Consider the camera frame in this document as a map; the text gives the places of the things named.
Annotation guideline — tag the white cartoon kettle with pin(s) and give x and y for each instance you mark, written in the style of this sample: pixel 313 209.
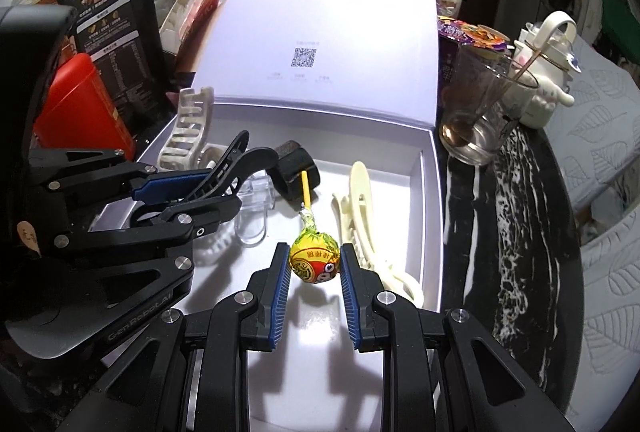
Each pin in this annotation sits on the white cartoon kettle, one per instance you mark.
pixel 548 46

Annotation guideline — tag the snack candy bag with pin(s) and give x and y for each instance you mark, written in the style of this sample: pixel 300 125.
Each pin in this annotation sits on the snack candy bag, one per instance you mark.
pixel 453 34

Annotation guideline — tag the near grey leaf cushion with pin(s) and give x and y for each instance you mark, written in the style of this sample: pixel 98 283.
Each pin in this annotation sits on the near grey leaf cushion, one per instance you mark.
pixel 609 358

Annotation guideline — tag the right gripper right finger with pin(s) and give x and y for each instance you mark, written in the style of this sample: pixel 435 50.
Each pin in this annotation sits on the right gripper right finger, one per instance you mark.
pixel 483 387

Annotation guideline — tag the black long hair clip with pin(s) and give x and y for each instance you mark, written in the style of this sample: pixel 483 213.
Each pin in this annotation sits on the black long hair clip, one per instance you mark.
pixel 210 185

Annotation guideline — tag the clear plastic hair clip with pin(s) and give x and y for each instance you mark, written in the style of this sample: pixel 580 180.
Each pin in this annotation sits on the clear plastic hair clip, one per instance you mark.
pixel 257 200

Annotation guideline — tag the grey leaf cushion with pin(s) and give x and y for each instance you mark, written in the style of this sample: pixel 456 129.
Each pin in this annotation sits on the grey leaf cushion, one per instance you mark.
pixel 609 358
pixel 597 138

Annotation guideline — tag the black coffee bag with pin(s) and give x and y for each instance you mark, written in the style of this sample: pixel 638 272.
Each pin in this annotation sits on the black coffee bag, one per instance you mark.
pixel 122 40

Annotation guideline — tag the red canister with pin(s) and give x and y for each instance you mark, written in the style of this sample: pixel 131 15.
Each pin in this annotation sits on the red canister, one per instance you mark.
pixel 79 112

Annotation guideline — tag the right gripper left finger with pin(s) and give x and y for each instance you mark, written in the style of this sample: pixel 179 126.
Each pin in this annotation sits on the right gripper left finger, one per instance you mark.
pixel 201 355

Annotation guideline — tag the beige rectangular hair claw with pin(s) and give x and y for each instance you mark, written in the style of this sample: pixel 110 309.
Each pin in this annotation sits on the beige rectangular hair claw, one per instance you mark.
pixel 187 139

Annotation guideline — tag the clear glass cup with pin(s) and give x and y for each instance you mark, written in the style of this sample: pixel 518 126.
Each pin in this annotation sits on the clear glass cup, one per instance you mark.
pixel 483 102

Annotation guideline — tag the cream curved hair claw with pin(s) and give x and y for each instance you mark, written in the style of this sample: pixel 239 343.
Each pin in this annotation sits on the cream curved hair claw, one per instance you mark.
pixel 354 219

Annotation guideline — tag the far grey leaf cushion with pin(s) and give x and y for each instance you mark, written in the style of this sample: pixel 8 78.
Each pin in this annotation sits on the far grey leaf cushion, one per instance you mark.
pixel 597 138

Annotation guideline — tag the lavender gift box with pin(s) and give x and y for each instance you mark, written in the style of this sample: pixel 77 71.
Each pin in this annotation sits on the lavender gift box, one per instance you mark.
pixel 349 80

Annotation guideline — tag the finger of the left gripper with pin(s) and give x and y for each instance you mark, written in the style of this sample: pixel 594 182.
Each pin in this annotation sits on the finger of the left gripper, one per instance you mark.
pixel 283 164
pixel 175 187

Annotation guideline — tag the yellow green lollipop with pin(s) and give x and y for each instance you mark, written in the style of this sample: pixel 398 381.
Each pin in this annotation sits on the yellow green lollipop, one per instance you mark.
pixel 314 256

